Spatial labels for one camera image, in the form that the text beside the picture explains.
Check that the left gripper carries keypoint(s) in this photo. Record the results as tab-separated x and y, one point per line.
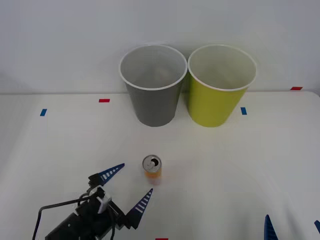
91	211

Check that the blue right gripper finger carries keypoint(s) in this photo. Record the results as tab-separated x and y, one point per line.
318	227
270	230

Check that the orange and pink drink can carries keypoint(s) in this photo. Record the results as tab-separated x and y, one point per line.
153	172

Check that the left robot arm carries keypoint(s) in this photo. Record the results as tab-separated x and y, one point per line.
65	227

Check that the grey plastic waste bin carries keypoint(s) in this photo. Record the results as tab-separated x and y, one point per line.
155	105

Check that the yellow-green plastic waste bin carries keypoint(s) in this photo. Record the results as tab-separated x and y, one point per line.
212	105

